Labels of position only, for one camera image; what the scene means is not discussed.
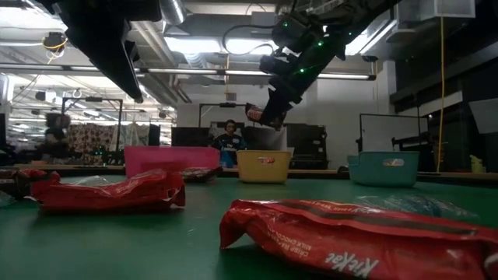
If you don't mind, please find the long ceiling light bar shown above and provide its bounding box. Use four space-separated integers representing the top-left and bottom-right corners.
0 65 377 82

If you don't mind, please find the silver ventilation duct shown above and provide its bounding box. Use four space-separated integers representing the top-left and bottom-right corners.
132 0 188 67

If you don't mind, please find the yellow plastic bin with handles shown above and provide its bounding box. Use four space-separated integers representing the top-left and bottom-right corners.
236 149 293 184

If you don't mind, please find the red KitKat bar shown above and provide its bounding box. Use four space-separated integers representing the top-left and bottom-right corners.
19 168 51 180
219 198 498 280
30 169 187 214

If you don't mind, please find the grey monitor back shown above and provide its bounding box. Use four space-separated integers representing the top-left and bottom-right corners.
240 126 288 152

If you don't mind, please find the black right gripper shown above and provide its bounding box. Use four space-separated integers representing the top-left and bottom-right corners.
258 13 344 131

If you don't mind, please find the patterned hanging cloth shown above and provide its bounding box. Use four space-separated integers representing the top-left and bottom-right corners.
68 123 117 153

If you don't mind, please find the green table mat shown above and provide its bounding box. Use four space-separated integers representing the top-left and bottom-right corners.
0 174 498 280

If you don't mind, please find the whiteboard with black frame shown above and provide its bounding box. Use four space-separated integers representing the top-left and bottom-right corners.
358 113 430 153

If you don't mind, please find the black cabinet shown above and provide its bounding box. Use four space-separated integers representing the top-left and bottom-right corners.
286 123 328 170

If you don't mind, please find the black ceiling-hung device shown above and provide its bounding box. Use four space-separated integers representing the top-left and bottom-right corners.
41 31 69 54

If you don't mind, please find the white angled panel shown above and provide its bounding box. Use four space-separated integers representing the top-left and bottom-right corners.
468 96 498 135

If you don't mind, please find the white ceiling vent box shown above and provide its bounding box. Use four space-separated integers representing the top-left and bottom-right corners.
423 0 476 19

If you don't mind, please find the black monitor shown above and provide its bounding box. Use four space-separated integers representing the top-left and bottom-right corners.
170 126 213 148

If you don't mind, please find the clear blue candy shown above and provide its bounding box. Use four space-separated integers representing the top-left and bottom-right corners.
354 193 482 225

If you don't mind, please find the red plastic bin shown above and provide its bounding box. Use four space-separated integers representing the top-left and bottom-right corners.
123 145 222 180

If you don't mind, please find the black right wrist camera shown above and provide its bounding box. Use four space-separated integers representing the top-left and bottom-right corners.
258 53 292 77

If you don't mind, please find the black rig frame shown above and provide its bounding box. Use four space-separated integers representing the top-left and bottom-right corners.
57 96 124 156
198 102 257 128

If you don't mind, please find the black upright panel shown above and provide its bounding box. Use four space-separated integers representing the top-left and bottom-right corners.
147 123 161 147

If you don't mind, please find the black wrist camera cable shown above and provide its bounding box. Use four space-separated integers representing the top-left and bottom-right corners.
220 23 283 58

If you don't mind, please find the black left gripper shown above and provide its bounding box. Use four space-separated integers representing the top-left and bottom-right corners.
38 0 163 104

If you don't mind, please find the yellow hanging cable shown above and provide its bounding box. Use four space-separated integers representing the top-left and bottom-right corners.
436 15 447 174

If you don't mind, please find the teal plastic bin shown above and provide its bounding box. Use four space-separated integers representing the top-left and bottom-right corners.
347 150 421 188

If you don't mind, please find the person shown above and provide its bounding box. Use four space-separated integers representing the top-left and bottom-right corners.
42 112 73 160
212 119 248 169

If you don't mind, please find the yellow-green object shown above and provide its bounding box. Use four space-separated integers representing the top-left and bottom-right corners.
469 154 487 174

